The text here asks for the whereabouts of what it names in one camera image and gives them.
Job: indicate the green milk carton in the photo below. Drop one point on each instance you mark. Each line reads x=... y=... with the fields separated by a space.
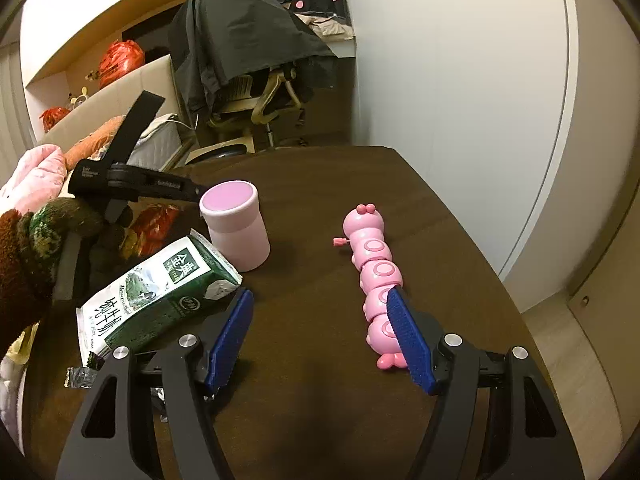
x=150 y=305

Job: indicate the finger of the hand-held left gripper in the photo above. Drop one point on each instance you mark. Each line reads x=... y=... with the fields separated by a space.
x=175 y=187

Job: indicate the small plush toy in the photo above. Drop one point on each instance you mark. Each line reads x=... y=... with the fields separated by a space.
x=80 y=99

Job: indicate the large red plastic bag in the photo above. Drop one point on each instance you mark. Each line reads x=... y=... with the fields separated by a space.
x=120 y=62

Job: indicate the beige office chair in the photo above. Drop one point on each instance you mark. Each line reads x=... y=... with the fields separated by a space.
x=260 y=105

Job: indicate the pink cup with lid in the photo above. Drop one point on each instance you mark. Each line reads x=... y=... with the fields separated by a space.
x=235 y=240

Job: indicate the beige headboard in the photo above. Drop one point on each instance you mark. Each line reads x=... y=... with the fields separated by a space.
x=100 y=105

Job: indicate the black round object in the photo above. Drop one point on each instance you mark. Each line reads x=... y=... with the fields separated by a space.
x=220 y=152

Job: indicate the pink blanket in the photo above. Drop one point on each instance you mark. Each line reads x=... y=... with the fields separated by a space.
x=30 y=175

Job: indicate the dark jacket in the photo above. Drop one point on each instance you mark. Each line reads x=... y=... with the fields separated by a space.
x=240 y=25

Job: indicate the bed mattress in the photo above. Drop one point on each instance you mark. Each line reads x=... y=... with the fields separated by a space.
x=160 y=145

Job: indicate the small red plastic bag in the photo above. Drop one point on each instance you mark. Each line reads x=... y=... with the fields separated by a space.
x=54 y=119

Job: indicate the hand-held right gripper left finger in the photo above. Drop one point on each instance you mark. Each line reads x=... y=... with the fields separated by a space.
x=230 y=340

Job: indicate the silver foil scrap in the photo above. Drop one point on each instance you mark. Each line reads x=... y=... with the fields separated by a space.
x=82 y=377

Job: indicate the orange cushion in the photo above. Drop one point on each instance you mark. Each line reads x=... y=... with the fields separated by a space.
x=90 y=142

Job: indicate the beige cloth pile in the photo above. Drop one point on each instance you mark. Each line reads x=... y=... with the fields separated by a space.
x=330 y=27

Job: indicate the red snack packet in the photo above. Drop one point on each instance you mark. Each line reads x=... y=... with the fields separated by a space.
x=155 y=222

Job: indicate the pink caterpillar toy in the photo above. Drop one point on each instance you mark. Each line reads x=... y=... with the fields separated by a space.
x=372 y=260

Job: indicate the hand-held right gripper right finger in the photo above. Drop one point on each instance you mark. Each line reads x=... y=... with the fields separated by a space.
x=410 y=340

